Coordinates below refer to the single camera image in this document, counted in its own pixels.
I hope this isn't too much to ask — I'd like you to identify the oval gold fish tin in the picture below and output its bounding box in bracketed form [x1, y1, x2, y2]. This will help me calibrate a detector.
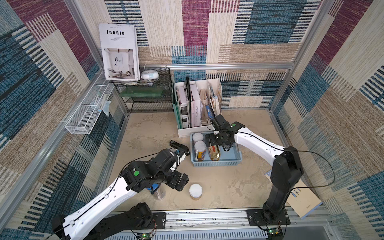
[208, 146, 221, 161]

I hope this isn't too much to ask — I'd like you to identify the yellow can white lid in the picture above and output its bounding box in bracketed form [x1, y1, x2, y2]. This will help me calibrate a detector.
[194, 141, 207, 162]

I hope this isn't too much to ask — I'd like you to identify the pink can white lid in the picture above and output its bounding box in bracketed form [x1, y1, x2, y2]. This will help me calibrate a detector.
[192, 133, 205, 144]

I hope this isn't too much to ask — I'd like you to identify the light blue plastic basket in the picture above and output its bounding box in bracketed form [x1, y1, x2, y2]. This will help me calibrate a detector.
[190, 132, 243, 167]

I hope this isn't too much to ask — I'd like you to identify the small orange can white lid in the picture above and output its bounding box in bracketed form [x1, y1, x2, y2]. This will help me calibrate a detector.
[189, 184, 203, 201]

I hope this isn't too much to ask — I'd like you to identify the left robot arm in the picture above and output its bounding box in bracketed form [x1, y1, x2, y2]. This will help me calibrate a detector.
[52, 147, 190, 240]

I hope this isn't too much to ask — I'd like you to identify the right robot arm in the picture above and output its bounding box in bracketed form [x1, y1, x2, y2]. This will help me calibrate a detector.
[208, 115, 304, 226]

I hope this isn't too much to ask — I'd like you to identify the black stapler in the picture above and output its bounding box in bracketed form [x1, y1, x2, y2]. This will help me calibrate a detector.
[170, 140, 190, 156]

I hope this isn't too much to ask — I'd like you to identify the clear jar blue lid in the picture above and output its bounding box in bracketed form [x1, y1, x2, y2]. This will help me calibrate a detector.
[148, 184, 166, 201]

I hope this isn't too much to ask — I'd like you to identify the pink book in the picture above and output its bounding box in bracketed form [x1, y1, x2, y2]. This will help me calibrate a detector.
[190, 84, 202, 128]

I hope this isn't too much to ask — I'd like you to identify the white file organizer box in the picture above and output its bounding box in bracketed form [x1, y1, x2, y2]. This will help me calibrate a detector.
[172, 78, 224, 137]

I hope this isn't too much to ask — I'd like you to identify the green folder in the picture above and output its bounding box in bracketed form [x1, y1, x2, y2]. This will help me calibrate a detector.
[172, 84, 183, 130]

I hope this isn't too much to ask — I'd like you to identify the green cutting mat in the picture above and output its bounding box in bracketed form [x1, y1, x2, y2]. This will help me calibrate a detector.
[119, 87, 163, 97]

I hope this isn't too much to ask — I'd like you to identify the white round device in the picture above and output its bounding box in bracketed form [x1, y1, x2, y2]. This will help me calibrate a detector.
[141, 70, 160, 81]

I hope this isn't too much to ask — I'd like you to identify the Inedia magazine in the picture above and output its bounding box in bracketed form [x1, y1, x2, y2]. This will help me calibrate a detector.
[99, 23, 140, 83]

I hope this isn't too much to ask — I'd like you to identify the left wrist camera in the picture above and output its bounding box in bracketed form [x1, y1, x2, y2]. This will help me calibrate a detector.
[174, 149, 186, 170]

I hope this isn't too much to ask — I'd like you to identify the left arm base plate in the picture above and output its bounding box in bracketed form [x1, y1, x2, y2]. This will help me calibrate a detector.
[124, 212, 167, 231]

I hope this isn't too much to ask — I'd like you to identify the black wire shelf rack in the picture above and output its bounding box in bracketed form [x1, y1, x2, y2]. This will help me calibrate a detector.
[114, 68, 173, 113]

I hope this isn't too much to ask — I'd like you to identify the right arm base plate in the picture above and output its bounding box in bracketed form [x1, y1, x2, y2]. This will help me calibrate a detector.
[246, 208, 291, 227]

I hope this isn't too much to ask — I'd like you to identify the white wire basket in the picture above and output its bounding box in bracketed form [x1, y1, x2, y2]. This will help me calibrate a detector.
[59, 83, 114, 135]

